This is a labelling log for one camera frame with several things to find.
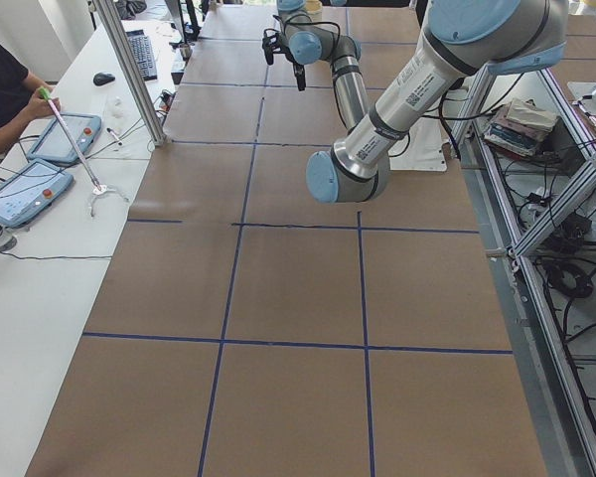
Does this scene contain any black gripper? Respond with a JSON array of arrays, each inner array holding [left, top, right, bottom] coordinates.
[[262, 28, 306, 91]]

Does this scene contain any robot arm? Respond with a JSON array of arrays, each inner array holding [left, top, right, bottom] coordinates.
[[263, 1, 568, 203]]

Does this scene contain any cream plastic bin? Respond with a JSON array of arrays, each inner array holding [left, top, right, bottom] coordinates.
[[304, 0, 323, 16]]

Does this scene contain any black keyboard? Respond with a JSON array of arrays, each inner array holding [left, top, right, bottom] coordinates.
[[126, 30, 158, 80]]

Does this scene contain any black computer mouse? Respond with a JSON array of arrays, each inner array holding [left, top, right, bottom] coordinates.
[[92, 72, 115, 86]]

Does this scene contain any black marker pen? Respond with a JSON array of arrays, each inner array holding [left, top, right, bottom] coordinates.
[[106, 127, 123, 146]]

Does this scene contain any long grabber stick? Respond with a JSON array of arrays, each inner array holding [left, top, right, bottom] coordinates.
[[37, 86, 129, 218]]

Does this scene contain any stack of books and cloth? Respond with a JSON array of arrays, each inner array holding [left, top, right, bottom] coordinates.
[[483, 98, 558, 157]]

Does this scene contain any upper blue teach pendant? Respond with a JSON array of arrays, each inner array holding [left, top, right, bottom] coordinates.
[[26, 113, 101, 167]]

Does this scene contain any blue teach pendant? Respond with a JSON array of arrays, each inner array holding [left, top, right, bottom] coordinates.
[[0, 159, 75, 228], [26, 113, 101, 167]]

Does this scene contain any person in black shirt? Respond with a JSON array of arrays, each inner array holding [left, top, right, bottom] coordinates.
[[0, 44, 61, 155]]

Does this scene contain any lower blue teach pendant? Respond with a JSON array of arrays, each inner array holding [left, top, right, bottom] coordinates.
[[0, 159, 75, 228]]

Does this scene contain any aluminium frame post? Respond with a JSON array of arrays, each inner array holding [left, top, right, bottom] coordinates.
[[93, 0, 166, 147]]

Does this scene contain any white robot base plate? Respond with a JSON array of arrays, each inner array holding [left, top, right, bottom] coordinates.
[[388, 118, 447, 172]]

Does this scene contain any aluminium frame rack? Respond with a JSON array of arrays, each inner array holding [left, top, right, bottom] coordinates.
[[446, 59, 596, 476]]

